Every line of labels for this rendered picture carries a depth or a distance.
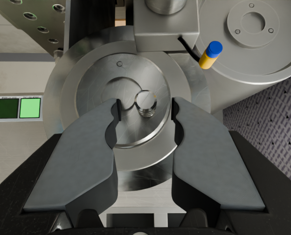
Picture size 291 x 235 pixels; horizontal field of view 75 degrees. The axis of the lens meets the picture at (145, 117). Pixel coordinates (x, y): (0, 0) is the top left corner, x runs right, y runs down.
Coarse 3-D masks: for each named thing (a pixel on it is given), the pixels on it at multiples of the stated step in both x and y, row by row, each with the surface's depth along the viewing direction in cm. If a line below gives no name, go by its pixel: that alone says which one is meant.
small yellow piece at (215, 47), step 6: (186, 42) 14; (210, 42) 11; (216, 42) 11; (186, 48) 14; (210, 48) 11; (216, 48) 11; (192, 54) 14; (204, 54) 12; (210, 54) 11; (216, 54) 11; (198, 60) 13; (204, 60) 12; (210, 60) 12; (204, 66) 13; (210, 66) 13
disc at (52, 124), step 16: (96, 32) 17; (112, 32) 17; (128, 32) 17; (80, 48) 17; (64, 64) 17; (192, 64) 17; (48, 80) 17; (64, 80) 17; (192, 80) 16; (48, 96) 17; (192, 96) 16; (208, 96) 16; (48, 112) 16; (208, 112) 16; (48, 128) 16; (160, 128) 16; (128, 176) 16; (144, 176) 15; (160, 176) 15
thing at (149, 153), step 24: (96, 48) 17; (120, 48) 17; (72, 72) 17; (168, 72) 16; (72, 96) 16; (72, 120) 16; (168, 120) 16; (144, 144) 16; (168, 144) 16; (120, 168) 15
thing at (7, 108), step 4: (0, 100) 51; (4, 100) 51; (8, 100) 51; (12, 100) 51; (16, 100) 51; (0, 104) 51; (4, 104) 51; (8, 104) 51; (12, 104) 51; (16, 104) 51; (0, 108) 51; (4, 108) 51; (8, 108) 50; (12, 108) 50; (16, 108) 50; (0, 112) 50; (4, 112) 50; (8, 112) 50; (12, 112) 50; (16, 112) 50; (0, 116) 50; (4, 116) 50; (8, 116) 50; (12, 116) 50; (16, 116) 50
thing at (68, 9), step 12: (72, 0) 20; (84, 0) 24; (96, 0) 29; (72, 12) 20; (84, 12) 24; (96, 12) 29; (108, 12) 37; (72, 24) 20; (84, 24) 23; (96, 24) 29; (108, 24) 37; (72, 36) 20; (84, 36) 23
